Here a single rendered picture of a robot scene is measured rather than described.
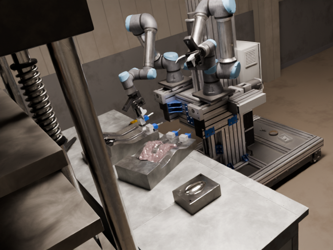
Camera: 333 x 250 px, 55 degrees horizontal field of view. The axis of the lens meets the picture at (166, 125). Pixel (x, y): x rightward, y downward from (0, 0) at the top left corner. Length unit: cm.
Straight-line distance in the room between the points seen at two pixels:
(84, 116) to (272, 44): 463
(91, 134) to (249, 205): 104
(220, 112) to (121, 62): 191
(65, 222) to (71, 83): 45
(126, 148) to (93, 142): 137
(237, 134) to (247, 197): 120
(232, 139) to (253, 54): 73
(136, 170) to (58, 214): 85
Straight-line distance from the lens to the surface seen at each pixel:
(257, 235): 151
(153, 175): 182
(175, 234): 156
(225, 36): 213
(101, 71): 387
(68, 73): 74
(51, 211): 109
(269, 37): 516
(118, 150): 214
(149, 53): 231
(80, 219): 100
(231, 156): 288
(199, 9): 213
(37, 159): 84
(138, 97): 233
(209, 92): 227
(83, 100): 76
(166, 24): 422
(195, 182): 171
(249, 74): 268
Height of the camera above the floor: 190
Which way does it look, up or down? 26 degrees down
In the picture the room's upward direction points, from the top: 12 degrees counter-clockwise
